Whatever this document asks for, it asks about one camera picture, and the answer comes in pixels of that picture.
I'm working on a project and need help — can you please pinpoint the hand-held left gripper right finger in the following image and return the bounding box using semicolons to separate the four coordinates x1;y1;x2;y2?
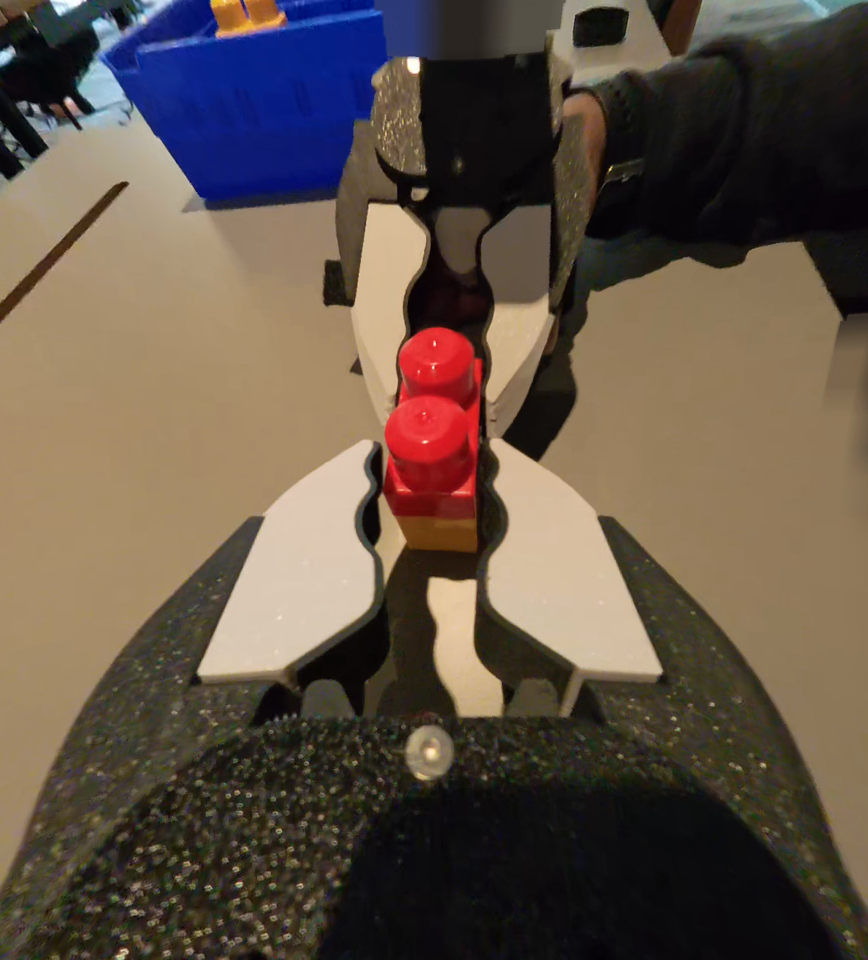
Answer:
475;438;665;717

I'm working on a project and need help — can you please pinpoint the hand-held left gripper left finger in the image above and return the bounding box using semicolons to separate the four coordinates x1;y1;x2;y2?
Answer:
197;438;389;687

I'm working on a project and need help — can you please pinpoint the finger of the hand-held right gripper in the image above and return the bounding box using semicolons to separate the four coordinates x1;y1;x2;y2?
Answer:
477;202;557;441
350;201;433;430

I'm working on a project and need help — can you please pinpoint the yellow mega block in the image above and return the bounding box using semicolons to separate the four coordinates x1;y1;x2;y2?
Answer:
392;510;480;555

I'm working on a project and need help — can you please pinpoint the red mega block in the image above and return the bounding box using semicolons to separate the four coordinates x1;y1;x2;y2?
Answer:
383;327;486;520

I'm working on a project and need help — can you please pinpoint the person's right forearm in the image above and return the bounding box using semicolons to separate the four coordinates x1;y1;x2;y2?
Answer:
587;0;868;320

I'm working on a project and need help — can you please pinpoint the orange mega block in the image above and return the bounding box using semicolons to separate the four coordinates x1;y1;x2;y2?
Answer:
211;0;289;39

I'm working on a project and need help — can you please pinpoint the person's right hand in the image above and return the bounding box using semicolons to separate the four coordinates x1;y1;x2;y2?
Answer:
563;0;705;198

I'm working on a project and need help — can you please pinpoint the blue plastic bin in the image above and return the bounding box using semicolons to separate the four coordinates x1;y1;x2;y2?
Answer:
100;0;390;202

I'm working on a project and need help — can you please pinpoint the dark thin strip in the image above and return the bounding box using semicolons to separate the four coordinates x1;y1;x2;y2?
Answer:
0;181;131;355

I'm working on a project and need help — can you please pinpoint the black chair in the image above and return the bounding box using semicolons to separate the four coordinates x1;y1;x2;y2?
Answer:
0;6;101;132

